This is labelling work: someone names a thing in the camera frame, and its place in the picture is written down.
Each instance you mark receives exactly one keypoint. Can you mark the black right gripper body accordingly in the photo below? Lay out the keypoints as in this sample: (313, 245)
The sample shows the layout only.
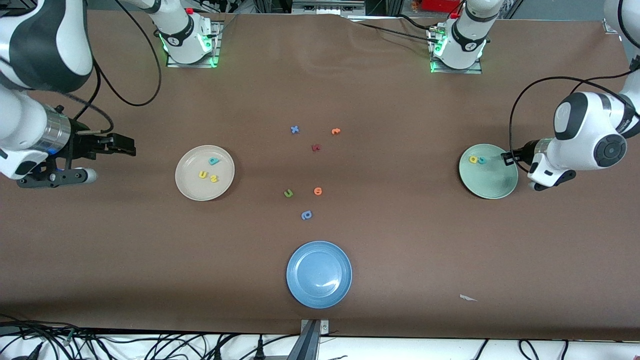
(83, 144)

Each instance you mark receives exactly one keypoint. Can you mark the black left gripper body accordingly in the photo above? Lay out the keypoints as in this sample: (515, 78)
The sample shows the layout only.
(522, 152)

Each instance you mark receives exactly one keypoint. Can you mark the teal letter p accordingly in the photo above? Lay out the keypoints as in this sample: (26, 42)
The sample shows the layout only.
(212, 162)

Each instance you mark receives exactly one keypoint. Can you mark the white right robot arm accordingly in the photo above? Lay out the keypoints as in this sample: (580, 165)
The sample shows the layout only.
(30, 40)

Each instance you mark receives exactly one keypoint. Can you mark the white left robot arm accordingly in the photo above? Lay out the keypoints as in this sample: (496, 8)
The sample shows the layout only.
(595, 125)

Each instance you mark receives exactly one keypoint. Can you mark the light green plate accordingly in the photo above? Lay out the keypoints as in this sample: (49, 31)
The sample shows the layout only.
(492, 180)

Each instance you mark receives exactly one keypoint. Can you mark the beige brown plate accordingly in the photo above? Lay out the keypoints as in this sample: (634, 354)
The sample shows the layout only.
(192, 187)

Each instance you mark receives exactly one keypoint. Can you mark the white paper scrap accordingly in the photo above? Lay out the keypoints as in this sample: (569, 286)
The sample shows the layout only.
(466, 298)

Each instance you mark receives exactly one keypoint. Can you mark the red box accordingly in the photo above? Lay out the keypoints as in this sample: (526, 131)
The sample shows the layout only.
(440, 5)

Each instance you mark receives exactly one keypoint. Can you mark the blue letter a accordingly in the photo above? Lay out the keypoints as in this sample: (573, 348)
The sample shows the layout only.
(303, 216)

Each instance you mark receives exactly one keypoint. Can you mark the blue plate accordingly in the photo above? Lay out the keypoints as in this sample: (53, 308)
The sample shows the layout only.
(319, 274)

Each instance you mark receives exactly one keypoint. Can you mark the grey metal device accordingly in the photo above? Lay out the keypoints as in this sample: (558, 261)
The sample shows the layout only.
(325, 7)

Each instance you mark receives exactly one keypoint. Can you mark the black power plug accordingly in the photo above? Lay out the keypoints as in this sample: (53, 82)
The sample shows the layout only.
(260, 350)

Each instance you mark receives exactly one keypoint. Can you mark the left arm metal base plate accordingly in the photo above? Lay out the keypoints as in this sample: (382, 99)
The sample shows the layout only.
(470, 71)

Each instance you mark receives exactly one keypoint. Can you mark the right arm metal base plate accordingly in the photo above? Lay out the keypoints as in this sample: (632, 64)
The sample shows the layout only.
(190, 65)

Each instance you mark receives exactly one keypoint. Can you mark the grey metal table bracket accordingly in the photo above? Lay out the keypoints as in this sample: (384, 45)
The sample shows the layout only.
(312, 335)

